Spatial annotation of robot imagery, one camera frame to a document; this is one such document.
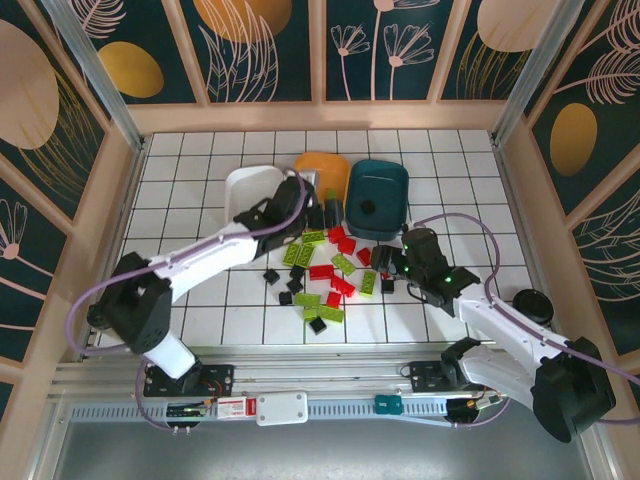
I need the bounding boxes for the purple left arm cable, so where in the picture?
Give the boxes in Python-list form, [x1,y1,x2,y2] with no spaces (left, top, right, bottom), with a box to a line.
[67,168,309,434]

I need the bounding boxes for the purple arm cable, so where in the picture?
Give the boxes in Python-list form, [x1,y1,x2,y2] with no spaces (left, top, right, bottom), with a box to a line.
[67,168,309,434]
[409,212,640,431]

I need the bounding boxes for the small teal box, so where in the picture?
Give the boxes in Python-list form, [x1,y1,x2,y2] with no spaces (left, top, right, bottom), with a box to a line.
[374,394,404,417]

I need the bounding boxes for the orange plastic container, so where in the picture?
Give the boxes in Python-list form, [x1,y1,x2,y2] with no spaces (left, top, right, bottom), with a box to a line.
[292,151,351,211]

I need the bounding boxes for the red and white labelled box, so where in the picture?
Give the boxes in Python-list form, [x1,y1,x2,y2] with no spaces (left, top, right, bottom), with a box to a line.
[216,398,258,418]

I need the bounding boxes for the teal plastic container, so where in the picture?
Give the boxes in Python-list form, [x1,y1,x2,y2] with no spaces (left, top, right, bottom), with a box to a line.
[344,158,412,237]

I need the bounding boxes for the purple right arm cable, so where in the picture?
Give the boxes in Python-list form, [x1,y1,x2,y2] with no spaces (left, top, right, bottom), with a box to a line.
[409,212,640,431]

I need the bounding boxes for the black round object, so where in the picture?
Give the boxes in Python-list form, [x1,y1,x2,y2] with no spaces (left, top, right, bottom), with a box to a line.
[512,288,554,327]

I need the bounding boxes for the small controller board with wires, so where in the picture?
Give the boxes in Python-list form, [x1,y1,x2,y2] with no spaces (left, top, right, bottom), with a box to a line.
[448,392,502,417]
[166,402,214,419]

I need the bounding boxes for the white plastic container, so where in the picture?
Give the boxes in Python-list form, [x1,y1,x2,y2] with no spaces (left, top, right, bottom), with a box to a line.
[223,163,287,236]

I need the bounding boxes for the grey slotted cable tray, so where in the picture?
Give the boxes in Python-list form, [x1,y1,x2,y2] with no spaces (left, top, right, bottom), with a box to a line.
[69,397,451,426]

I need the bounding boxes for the aluminium frame post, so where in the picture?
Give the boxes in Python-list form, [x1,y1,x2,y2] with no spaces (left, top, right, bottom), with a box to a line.
[42,0,147,151]
[491,0,601,147]

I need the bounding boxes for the white plastic box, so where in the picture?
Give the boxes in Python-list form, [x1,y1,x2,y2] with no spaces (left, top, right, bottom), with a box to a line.
[255,391,309,428]

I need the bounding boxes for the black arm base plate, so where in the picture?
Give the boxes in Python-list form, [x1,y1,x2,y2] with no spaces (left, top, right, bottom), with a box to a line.
[143,363,236,401]
[399,360,455,397]

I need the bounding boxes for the aluminium mounting rail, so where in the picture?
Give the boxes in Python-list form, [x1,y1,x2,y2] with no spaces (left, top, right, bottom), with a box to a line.
[52,344,501,397]

